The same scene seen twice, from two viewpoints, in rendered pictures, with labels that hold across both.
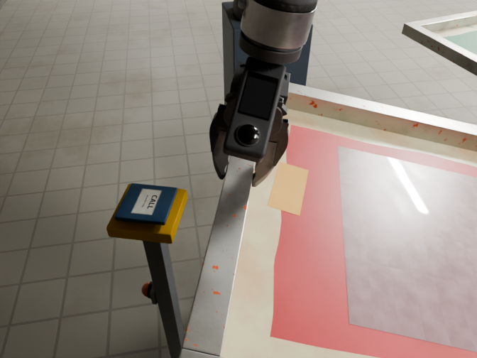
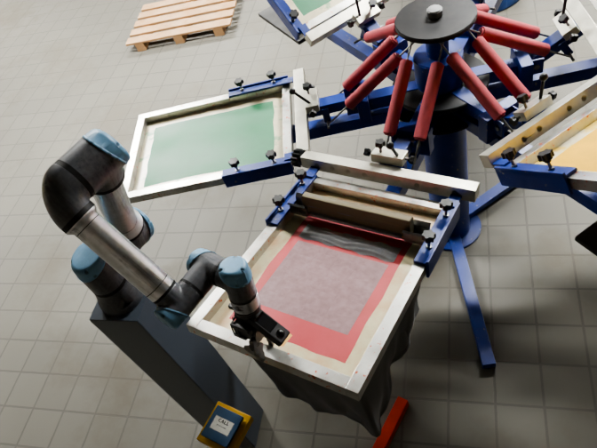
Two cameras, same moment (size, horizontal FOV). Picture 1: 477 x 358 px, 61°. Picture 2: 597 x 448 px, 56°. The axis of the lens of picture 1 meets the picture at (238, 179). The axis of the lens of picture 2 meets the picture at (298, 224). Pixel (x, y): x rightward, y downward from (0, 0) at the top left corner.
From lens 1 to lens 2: 1.18 m
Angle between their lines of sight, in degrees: 38
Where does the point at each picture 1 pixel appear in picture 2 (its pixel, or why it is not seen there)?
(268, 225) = (294, 349)
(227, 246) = (306, 364)
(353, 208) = (294, 311)
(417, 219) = (308, 288)
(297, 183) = not seen: hidden behind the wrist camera
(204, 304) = (330, 378)
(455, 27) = (137, 169)
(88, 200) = not seen: outside the picture
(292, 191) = not seen: hidden behind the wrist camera
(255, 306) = (331, 365)
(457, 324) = (358, 299)
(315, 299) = (334, 342)
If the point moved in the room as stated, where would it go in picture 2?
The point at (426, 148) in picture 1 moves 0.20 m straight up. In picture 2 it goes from (266, 260) to (248, 224)
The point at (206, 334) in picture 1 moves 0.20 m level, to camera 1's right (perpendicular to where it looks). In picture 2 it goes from (342, 380) to (362, 314)
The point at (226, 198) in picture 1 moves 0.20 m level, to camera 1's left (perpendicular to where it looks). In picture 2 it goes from (281, 359) to (254, 429)
